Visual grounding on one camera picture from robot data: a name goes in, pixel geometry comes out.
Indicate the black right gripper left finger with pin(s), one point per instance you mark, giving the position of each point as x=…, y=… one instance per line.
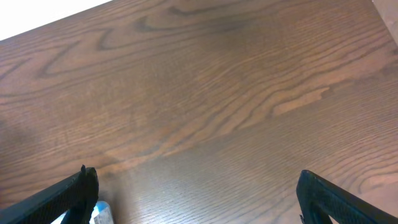
x=74, y=197

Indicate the clear plastic container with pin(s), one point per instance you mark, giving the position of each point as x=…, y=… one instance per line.
x=99, y=213

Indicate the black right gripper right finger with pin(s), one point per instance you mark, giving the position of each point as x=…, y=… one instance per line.
x=322, y=202

